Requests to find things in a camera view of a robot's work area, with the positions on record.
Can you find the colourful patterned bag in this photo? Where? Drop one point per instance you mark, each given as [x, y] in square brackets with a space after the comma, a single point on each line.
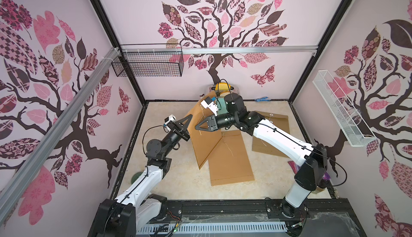
[295, 168]

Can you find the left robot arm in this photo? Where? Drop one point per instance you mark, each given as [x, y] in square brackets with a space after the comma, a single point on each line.
[125, 215]

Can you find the mint green toaster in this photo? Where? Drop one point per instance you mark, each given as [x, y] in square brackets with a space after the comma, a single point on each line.
[220, 96]

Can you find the black wire basket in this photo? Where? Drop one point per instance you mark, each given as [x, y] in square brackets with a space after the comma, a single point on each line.
[149, 60]

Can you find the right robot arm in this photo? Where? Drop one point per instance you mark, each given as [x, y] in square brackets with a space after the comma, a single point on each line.
[312, 160]

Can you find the white slotted cable duct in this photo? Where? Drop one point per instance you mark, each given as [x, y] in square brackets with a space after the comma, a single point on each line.
[213, 228]

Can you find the green cup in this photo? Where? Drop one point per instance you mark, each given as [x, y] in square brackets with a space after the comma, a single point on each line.
[135, 177]

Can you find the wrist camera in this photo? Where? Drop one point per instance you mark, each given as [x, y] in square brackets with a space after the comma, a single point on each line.
[210, 103]
[171, 118]

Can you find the glass jar with dark lid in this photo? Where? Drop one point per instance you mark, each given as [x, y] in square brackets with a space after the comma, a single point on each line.
[318, 190]

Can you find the white wire basket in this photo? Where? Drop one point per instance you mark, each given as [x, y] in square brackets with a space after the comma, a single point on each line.
[348, 117]

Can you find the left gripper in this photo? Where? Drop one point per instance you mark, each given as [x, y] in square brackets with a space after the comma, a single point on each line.
[178, 130]

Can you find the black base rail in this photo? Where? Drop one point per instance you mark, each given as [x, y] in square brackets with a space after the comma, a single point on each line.
[315, 218]

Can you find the brown file bag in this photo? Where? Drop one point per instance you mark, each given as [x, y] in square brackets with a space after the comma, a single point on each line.
[206, 143]
[228, 161]
[269, 146]

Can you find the blue object at wall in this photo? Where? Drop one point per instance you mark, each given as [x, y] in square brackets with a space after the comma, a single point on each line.
[263, 99]

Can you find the yellow bread slice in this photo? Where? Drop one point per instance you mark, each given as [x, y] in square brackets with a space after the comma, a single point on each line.
[222, 87]

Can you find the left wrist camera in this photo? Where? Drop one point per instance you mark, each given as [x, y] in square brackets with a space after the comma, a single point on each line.
[171, 118]

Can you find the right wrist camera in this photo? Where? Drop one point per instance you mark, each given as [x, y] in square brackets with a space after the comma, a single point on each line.
[210, 103]

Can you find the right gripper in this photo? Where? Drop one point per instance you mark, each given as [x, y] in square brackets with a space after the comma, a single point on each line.
[212, 121]

